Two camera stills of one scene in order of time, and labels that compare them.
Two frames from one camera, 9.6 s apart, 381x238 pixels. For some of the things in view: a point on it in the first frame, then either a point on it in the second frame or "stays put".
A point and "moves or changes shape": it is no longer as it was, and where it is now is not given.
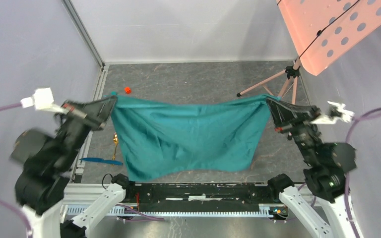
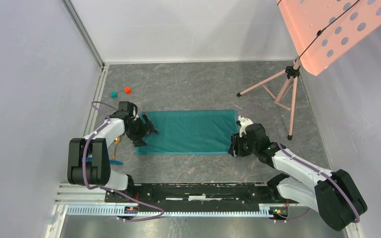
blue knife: x=99 y=160 stays put
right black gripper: x=286 y=116 to x=236 y=140
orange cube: x=127 y=90 stays put
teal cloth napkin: x=155 y=138 moves or changes shape
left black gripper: x=98 y=110 to x=136 y=140
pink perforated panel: x=326 y=30 stays put
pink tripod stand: x=292 y=72 stays put
